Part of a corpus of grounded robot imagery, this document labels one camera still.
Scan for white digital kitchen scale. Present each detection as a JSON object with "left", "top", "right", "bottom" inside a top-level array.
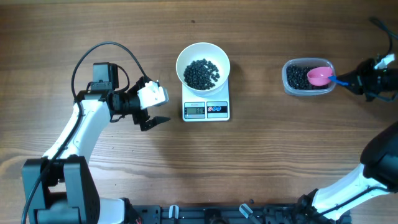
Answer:
[{"left": 182, "top": 80, "right": 231, "bottom": 122}]

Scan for black beans in container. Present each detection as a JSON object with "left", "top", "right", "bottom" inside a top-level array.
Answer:
[{"left": 286, "top": 65, "right": 328, "bottom": 90}]

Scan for white paper bowl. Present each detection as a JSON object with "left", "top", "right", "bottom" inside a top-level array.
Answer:
[{"left": 175, "top": 42, "right": 231, "bottom": 95}]

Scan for clear plastic bean container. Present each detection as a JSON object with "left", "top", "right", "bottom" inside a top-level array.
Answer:
[{"left": 282, "top": 58, "right": 336, "bottom": 96}]

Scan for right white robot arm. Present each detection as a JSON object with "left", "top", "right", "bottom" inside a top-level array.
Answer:
[{"left": 292, "top": 54, "right": 397, "bottom": 223}]

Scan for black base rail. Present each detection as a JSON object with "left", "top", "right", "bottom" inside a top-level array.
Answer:
[{"left": 74, "top": 203, "right": 351, "bottom": 224}]

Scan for pink scoop blue handle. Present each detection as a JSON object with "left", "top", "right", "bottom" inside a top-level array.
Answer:
[{"left": 307, "top": 67, "right": 349, "bottom": 86}]

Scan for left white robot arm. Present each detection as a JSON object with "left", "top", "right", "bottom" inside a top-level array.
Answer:
[{"left": 22, "top": 62, "right": 169, "bottom": 223}]

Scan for black beans in bowl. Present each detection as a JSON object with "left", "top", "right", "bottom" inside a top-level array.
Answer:
[{"left": 183, "top": 58, "right": 220, "bottom": 90}]

